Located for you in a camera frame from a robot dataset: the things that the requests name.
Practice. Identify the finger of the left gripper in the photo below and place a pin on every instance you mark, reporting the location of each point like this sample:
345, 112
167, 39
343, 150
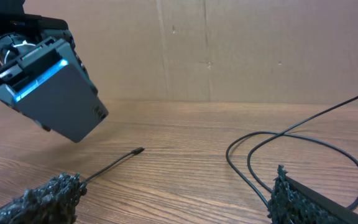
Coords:
28, 101

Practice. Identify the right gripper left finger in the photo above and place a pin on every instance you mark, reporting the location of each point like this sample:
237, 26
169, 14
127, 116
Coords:
53, 202

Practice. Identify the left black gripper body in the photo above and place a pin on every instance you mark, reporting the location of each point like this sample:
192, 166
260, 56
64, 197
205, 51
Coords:
30, 45

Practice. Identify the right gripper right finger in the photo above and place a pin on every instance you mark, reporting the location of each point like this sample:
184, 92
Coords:
293, 202

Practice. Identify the Samsung Galaxy smartphone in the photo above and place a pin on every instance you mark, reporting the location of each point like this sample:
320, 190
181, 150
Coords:
62, 100

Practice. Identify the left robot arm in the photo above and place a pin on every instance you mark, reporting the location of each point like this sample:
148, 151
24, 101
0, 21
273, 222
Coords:
42, 76

